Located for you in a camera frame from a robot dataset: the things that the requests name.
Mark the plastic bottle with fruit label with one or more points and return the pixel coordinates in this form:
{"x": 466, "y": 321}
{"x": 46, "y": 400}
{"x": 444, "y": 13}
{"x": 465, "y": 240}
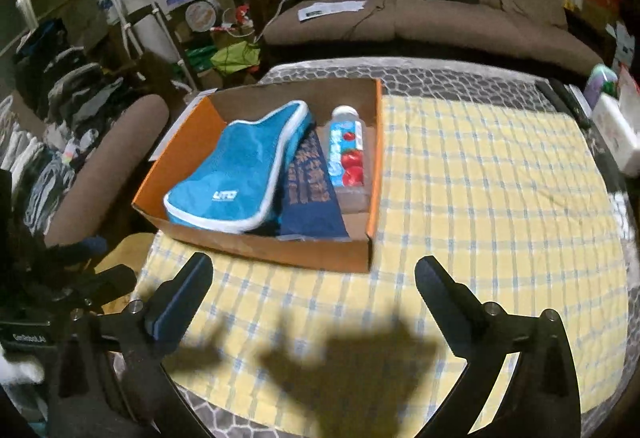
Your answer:
{"x": 350, "y": 157}

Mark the green bag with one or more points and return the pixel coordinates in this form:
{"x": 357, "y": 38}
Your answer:
{"x": 235, "y": 57}

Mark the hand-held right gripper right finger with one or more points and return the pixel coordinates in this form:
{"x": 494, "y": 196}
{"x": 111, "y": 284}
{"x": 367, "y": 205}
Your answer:
{"x": 442, "y": 313}

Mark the brown upholstered chair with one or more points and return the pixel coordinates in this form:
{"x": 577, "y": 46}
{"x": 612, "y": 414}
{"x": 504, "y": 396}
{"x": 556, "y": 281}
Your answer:
{"x": 110, "y": 152}

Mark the pile of clothes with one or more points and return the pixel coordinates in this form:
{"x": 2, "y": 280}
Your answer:
{"x": 75, "y": 82}

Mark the round metal tin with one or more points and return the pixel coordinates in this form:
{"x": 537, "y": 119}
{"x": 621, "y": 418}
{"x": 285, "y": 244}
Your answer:
{"x": 200, "y": 15}

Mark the white tissue box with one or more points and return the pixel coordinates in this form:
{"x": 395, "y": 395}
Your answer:
{"x": 617, "y": 132}

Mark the white papers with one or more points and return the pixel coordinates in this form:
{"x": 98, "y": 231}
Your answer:
{"x": 330, "y": 10}

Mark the brown sofa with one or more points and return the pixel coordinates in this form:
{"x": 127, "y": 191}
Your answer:
{"x": 450, "y": 27}

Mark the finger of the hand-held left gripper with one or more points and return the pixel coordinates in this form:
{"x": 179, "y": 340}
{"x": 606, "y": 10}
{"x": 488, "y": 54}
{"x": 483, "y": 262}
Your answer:
{"x": 80, "y": 249}
{"x": 107, "y": 285}

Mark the green lidded container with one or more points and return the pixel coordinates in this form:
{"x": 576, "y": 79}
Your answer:
{"x": 600, "y": 82}

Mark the black remote control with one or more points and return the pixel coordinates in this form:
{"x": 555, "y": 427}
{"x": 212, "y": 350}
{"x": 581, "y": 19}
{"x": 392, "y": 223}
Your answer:
{"x": 547, "y": 92}
{"x": 575, "y": 102}

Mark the orange cardboard box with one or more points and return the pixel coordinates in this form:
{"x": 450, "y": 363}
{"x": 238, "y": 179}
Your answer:
{"x": 320, "y": 258}

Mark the navy blue towel packet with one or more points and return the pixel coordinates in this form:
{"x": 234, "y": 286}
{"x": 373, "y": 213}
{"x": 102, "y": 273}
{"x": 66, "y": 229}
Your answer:
{"x": 310, "y": 198}

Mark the blue mesh bag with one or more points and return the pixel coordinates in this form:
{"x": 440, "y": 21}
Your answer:
{"x": 230, "y": 167}

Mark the yellow plaid cloth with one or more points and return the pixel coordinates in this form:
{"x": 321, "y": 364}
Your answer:
{"x": 500, "y": 218}

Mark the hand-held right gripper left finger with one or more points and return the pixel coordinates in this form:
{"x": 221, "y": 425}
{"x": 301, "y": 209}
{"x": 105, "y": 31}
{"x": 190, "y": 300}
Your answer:
{"x": 172, "y": 313}

